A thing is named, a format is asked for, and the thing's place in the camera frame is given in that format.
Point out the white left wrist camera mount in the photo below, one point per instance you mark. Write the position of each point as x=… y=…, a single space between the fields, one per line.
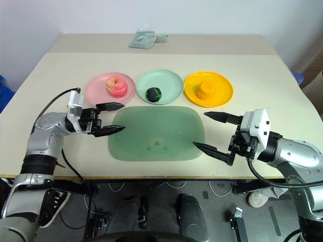
x=75 y=103

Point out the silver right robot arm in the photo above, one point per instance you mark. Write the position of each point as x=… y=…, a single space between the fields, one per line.
x=297 y=156

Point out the pink plate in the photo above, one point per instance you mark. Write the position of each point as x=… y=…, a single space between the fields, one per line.
x=97 y=89

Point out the yellow plate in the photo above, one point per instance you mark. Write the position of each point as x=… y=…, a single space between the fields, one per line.
x=222 y=85

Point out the yellow orange round item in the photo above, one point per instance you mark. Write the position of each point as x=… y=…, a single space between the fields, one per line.
x=205 y=90

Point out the blue round container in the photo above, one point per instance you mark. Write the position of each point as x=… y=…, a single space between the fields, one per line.
x=299 y=80

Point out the brown cardboard box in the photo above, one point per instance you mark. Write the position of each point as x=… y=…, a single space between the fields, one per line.
x=314 y=95

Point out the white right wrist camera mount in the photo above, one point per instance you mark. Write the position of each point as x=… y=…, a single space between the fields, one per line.
x=258 y=126

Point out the clear plastic bag pack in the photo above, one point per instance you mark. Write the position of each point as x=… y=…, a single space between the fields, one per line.
x=142 y=40

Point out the black and white sneaker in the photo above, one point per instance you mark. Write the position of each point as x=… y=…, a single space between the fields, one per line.
x=54 y=206

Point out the green rectangular tray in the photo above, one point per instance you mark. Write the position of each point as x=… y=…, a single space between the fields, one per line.
x=156 y=131

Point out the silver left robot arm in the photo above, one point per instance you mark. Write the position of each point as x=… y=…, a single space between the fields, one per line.
x=45 y=141

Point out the light green plate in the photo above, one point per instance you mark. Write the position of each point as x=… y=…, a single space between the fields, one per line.
x=166 y=84

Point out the black metal table foot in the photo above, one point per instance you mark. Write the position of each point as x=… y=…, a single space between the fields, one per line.
x=238 y=223
x=97 y=224

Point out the dark green round item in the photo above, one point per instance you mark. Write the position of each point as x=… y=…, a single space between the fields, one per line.
x=153 y=94

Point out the red apple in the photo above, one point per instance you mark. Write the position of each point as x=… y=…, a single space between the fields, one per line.
x=116 y=87

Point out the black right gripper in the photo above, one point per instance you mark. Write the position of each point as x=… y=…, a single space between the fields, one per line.
x=242 y=145

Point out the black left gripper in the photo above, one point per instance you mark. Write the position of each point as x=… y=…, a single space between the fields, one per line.
x=88 y=119

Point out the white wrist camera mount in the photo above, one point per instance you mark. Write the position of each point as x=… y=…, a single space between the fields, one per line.
x=75 y=103
x=258 y=126

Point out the blue bag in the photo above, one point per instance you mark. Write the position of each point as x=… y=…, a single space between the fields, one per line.
x=5 y=93

